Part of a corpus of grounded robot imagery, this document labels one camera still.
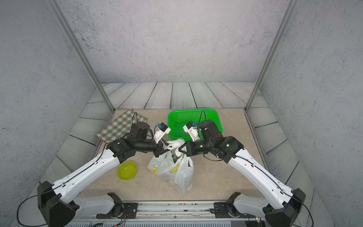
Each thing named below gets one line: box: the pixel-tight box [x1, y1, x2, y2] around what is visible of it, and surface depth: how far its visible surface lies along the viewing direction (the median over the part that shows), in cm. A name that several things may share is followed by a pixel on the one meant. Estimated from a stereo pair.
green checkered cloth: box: [96, 109, 148, 144], surface depth 110 cm
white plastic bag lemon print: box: [147, 138, 195, 194], surface depth 66 cm
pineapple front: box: [171, 154, 181, 164], surface depth 65 cm
